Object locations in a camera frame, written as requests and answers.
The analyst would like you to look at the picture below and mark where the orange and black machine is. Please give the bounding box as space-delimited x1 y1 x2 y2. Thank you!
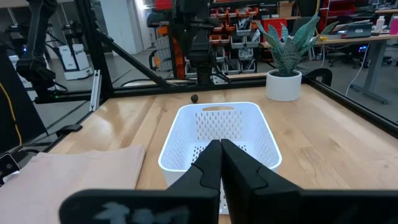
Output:
148 23 187 74

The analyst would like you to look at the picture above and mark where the white bottle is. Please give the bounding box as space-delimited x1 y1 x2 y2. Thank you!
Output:
374 15 386 34

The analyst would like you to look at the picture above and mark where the black table clamp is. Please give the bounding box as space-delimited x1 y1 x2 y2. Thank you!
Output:
306 67 333 87
55 123 83 138

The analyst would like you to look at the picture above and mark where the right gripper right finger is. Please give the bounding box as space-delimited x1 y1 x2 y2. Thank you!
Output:
221 139 302 224

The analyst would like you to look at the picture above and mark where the black aluminium rig frame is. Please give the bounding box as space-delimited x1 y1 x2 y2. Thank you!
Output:
0 0 398 156

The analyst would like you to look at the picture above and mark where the silver aluminium bar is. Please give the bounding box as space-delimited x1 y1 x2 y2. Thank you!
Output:
89 70 102 112

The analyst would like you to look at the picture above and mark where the grey laptop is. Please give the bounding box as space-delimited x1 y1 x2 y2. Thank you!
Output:
345 22 374 39

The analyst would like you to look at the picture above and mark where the black table-level camera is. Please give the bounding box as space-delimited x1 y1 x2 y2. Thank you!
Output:
0 152 21 187

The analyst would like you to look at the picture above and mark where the black office chair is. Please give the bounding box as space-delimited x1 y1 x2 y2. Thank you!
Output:
323 40 371 68

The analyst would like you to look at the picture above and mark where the white round plant pot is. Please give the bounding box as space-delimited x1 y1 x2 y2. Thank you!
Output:
265 68 303 103

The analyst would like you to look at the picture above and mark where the green snake plant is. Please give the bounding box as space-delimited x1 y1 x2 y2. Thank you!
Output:
254 14 340 77

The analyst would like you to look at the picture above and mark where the white cable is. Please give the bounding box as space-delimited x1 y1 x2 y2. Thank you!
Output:
345 43 371 97

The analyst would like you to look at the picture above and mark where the white perforated plastic basket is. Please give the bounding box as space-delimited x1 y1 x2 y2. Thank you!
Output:
157 101 283 215

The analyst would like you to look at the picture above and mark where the parts shelf with bins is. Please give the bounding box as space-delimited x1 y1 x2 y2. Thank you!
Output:
210 4 261 75

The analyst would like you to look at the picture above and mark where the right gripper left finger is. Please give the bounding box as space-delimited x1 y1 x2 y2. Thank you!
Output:
167 139 222 195

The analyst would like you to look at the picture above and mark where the cardboard box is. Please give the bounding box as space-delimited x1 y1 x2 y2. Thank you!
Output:
276 0 296 18

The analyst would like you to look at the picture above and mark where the red box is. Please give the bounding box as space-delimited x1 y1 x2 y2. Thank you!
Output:
262 17 289 40

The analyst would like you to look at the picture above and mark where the wooden desk with grey leg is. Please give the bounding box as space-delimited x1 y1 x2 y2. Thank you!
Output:
259 32 398 105

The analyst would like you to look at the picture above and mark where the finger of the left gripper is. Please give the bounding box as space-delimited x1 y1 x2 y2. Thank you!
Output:
205 63 215 86
196 63 206 86

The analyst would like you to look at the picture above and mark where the beige woven cloth mat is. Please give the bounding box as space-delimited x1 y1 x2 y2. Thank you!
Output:
0 143 146 224

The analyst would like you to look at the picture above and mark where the white wheeled machine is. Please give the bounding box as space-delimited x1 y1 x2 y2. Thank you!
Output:
58 43 94 81

